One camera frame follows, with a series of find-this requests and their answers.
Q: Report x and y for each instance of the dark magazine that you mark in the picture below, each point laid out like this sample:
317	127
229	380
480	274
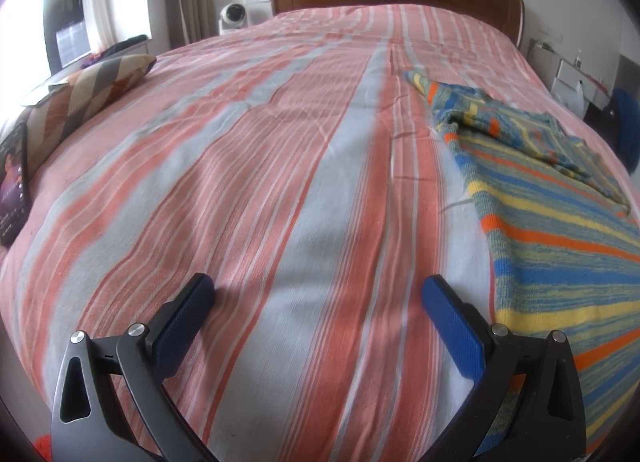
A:
13	187

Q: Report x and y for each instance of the pink striped bed sheet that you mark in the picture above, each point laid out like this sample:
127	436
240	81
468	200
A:
260	167

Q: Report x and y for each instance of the white plastic bag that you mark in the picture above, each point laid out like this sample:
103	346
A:
574	94

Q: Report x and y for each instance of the dark cloth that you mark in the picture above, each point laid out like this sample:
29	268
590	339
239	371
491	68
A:
112	49

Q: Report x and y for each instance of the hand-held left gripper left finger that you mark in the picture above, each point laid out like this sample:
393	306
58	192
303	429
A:
182	324

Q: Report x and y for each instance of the striped knit sweater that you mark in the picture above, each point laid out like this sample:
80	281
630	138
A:
555	222

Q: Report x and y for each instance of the window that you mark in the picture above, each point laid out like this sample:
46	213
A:
65	7

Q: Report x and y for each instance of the striped brown grey pillow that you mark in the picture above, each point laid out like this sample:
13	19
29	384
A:
82	97

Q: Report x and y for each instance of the white security camera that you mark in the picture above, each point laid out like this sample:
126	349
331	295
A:
232	14

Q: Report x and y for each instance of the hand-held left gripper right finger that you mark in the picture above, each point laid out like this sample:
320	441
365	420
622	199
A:
457	329

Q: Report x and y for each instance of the white side table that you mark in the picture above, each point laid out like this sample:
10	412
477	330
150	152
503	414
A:
567	69

